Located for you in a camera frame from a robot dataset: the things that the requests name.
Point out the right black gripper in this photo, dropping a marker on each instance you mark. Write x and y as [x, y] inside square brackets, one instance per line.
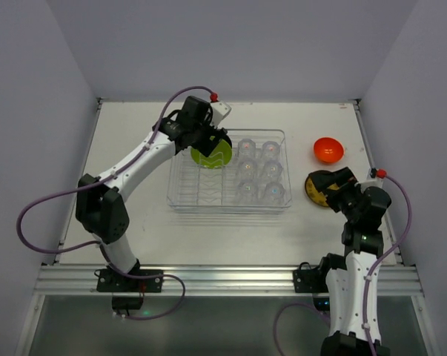
[336, 187]

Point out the orange plastic bowl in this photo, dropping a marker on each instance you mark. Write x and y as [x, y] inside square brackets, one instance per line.
[328, 150]

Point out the aluminium front rail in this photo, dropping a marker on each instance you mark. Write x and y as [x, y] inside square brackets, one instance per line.
[220, 281]

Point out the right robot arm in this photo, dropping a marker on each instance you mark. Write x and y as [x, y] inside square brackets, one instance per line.
[352, 278]

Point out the clear glass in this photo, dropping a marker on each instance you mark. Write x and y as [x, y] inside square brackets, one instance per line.
[247, 193]
[246, 149]
[247, 169]
[274, 194]
[271, 171]
[270, 150]

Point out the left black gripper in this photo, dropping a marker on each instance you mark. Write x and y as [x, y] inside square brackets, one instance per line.
[213, 141]

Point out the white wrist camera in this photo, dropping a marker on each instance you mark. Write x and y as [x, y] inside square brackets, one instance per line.
[374, 178]
[220, 110]

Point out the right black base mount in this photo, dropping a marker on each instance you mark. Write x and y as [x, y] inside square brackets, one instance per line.
[309, 279]

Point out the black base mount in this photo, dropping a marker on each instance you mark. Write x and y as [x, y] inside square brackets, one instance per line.
[309, 279]
[148, 281]

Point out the black controller box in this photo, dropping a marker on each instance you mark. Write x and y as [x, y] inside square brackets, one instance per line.
[322, 303]
[123, 305]

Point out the clear glass front right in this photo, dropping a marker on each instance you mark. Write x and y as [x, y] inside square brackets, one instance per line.
[274, 194]

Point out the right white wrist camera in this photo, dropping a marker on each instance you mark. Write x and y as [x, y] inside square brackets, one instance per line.
[374, 178]

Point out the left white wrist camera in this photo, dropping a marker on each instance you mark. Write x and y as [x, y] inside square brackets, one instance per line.
[220, 110]

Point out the lime green plate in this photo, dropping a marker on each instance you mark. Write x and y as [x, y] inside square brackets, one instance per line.
[219, 157]

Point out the left black controller box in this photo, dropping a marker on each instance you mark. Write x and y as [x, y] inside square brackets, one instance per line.
[123, 305]

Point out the clear glass back right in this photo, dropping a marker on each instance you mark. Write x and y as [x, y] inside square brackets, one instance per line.
[270, 150]

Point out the yellow patterned plate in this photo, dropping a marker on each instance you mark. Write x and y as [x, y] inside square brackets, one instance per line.
[313, 194]

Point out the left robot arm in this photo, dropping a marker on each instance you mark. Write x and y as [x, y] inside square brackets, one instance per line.
[100, 202]

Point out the clear glass middle right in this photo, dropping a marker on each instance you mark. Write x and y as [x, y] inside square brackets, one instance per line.
[271, 171]

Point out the clear glass back left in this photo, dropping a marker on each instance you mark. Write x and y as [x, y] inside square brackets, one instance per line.
[246, 149]

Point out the clear plastic dish rack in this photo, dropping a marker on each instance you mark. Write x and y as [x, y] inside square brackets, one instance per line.
[195, 189]

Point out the clear glass front left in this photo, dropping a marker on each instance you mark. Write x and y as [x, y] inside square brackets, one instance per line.
[247, 193]

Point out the clear glass middle left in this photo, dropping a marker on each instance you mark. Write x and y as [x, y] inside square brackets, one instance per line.
[247, 169]

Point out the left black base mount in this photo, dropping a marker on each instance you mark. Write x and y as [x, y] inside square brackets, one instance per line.
[148, 281]

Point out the right black controller box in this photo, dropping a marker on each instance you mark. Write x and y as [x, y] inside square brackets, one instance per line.
[322, 303]

